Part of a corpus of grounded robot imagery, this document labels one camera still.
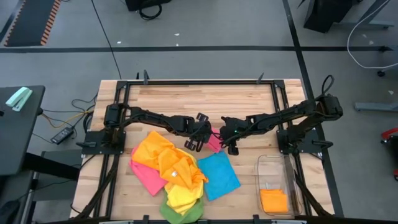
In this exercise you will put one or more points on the black desk base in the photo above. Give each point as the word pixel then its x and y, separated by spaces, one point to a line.
pixel 326 12

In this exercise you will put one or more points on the grey desk foot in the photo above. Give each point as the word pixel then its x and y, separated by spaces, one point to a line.
pixel 376 106

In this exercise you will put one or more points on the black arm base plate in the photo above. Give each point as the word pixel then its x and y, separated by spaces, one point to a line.
pixel 281 137
pixel 90 138

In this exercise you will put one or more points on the yellow microfiber towel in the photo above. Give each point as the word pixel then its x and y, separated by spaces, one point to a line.
pixel 183 199

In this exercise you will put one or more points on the black aluminium table frame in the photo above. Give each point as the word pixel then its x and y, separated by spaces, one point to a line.
pixel 199 82

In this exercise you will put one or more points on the red cart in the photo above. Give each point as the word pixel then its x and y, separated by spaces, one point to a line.
pixel 388 133

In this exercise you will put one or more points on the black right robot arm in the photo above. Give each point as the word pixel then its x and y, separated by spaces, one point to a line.
pixel 280 115

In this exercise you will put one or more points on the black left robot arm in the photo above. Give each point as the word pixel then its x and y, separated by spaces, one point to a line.
pixel 149 116

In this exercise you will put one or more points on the orange microfiber towel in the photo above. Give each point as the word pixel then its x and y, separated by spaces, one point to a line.
pixel 183 169
pixel 149 149
pixel 273 201

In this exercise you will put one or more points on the black side desk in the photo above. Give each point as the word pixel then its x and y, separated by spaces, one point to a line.
pixel 18 140

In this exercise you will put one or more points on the clear plastic bin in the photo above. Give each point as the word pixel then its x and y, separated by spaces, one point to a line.
pixel 273 168

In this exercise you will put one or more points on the black desk leg frame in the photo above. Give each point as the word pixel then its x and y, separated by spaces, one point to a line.
pixel 49 166

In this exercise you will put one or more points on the black equipment box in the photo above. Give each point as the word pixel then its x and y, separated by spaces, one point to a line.
pixel 146 3

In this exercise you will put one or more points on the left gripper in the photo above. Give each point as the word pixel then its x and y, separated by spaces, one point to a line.
pixel 199 130

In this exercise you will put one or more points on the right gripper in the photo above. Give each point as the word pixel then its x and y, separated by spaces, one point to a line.
pixel 233 127

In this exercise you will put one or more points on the blue microfiber towel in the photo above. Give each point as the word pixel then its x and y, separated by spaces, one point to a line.
pixel 217 177

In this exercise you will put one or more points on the black caster wheel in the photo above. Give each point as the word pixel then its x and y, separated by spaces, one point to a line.
pixel 381 73

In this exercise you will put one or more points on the black orange-edged floor mat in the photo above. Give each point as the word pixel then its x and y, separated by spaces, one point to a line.
pixel 31 21

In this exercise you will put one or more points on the black frame clamp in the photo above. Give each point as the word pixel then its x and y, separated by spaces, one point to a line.
pixel 256 219
pixel 145 219
pixel 145 77
pixel 260 78

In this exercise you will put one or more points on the black power adapter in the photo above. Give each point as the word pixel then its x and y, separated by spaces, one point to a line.
pixel 62 135

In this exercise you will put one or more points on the green microfiber towel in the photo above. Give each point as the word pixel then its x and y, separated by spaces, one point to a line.
pixel 192 216

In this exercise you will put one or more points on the mint green stapler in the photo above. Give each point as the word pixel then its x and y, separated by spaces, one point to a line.
pixel 18 99

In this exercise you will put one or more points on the pink microfiber towel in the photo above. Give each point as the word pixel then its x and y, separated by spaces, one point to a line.
pixel 149 180
pixel 214 144

